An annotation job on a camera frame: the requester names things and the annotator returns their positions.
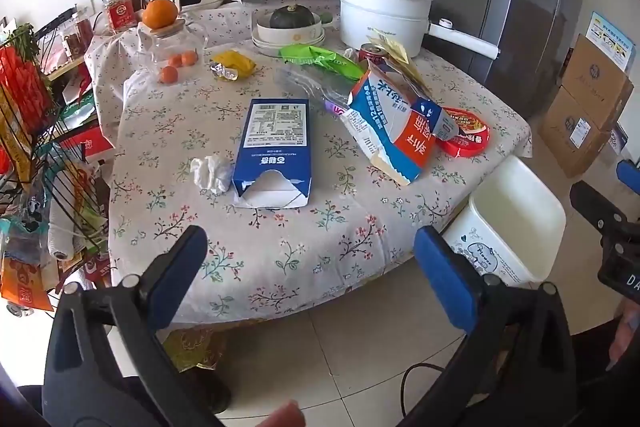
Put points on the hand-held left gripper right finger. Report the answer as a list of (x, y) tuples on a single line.
[(445, 279)]

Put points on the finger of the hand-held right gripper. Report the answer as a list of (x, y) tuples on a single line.
[(595, 207), (631, 177)]

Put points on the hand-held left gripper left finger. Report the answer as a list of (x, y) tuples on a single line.
[(177, 274)]

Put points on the white plastic bin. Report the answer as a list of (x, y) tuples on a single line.
[(515, 217)]

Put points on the white tissue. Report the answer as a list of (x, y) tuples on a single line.
[(210, 172)]

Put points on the red instant noodle bowl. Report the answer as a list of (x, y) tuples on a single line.
[(465, 137)]

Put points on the blue carton box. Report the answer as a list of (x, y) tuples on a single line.
[(272, 157)]

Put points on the blue white milk carton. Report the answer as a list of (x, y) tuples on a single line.
[(395, 127)]

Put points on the pale yellow paper packet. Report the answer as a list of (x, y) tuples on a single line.
[(392, 49), (412, 79)]

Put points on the yellow snack bag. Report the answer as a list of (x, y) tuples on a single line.
[(235, 63)]

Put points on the clear plastic bottle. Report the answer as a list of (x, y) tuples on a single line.
[(310, 87)]

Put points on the red drink can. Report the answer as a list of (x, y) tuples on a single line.
[(375, 53)]

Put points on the green snack bag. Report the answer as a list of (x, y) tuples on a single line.
[(320, 59)]

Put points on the person's right hand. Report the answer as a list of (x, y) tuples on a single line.
[(625, 337)]

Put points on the person's left hand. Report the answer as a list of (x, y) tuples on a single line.
[(282, 414)]

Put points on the small blue box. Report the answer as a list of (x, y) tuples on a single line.
[(618, 138)]

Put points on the cardboard box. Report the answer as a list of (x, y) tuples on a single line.
[(570, 137), (595, 77)]

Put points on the gold patterned cloth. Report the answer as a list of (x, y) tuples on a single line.
[(192, 349)]

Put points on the floral tablecloth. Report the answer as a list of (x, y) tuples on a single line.
[(300, 247)]

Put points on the blue and white printed box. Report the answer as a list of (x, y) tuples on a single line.
[(607, 39)]

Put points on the orange snack packet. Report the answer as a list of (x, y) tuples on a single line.
[(22, 282)]

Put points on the red flat box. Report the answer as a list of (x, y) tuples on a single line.
[(87, 144)]

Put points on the small orange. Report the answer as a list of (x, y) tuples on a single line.
[(169, 74), (175, 61), (189, 58)]

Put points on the grey refrigerator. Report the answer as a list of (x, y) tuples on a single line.
[(525, 7)]

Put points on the purple packet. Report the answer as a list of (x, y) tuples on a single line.
[(335, 108)]

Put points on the glass jar with wooden lid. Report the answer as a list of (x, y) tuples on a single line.
[(165, 44)]

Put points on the red snack packets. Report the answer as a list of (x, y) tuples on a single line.
[(25, 82)]

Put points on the large orange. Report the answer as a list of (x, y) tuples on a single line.
[(160, 13)]

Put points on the white bowl with flower print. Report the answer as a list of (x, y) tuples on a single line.
[(287, 34)]

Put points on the red label glass jar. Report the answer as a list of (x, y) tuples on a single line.
[(117, 14)]

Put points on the dark green pumpkin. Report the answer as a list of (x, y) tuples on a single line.
[(292, 17)]

